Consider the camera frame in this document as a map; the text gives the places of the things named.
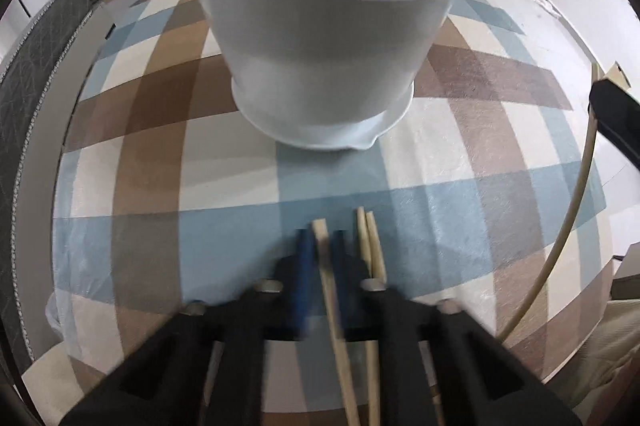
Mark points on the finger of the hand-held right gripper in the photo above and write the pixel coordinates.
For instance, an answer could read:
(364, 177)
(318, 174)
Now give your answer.
(617, 116)

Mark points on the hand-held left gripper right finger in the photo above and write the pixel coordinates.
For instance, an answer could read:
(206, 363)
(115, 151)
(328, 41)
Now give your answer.
(341, 276)

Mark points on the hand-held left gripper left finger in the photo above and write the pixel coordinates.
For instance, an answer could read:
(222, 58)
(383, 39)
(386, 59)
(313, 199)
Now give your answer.
(305, 281)

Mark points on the wooden chopstick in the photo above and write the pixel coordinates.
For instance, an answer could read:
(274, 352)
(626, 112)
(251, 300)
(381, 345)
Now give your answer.
(364, 241)
(327, 286)
(376, 247)

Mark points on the white utensil holder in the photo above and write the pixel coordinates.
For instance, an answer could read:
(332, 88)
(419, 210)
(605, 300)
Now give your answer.
(320, 46)

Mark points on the plaid tablecloth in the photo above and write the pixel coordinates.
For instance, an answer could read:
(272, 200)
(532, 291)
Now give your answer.
(150, 231)

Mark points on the cream cloth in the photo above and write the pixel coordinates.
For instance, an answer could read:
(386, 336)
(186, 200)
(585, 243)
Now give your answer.
(615, 356)

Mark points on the dark quilted chair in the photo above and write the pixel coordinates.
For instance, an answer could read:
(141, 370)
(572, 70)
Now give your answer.
(30, 81)

